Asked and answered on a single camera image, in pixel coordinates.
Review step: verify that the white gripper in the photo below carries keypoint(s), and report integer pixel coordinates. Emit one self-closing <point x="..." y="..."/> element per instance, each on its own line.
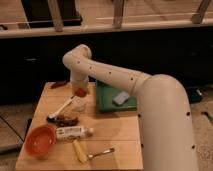
<point x="78" y="80"/>

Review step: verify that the red apple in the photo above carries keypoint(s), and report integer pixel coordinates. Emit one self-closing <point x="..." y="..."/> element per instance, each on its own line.
<point x="80" y="92"/>

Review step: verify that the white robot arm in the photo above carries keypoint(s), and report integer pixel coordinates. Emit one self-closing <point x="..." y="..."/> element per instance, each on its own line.
<point x="166" y="128"/>

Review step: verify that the white paper cup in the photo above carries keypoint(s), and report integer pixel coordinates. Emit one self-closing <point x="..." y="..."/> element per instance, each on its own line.
<point x="78" y="104"/>

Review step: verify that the dark red sausage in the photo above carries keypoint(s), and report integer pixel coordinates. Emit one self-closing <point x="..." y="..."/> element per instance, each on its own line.
<point x="58" y="84"/>

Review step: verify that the light blue sponge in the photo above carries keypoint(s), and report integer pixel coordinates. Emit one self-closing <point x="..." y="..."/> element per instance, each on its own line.
<point x="121" y="98"/>

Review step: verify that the brown chocolate pastry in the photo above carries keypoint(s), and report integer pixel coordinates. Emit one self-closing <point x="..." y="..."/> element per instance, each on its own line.
<point x="62" y="120"/>

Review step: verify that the white plastic bottle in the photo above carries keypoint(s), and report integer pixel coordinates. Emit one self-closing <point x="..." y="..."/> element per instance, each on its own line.
<point x="73" y="132"/>

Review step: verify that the orange bowl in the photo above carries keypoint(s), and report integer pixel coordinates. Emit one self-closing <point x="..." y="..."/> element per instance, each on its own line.
<point x="40" y="141"/>

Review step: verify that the blue device on floor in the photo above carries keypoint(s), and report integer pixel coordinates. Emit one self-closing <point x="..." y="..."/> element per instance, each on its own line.
<point x="194" y="95"/>

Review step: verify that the white handled dish brush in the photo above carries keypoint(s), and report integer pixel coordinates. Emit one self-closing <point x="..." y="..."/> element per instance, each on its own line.
<point x="51" y="117"/>

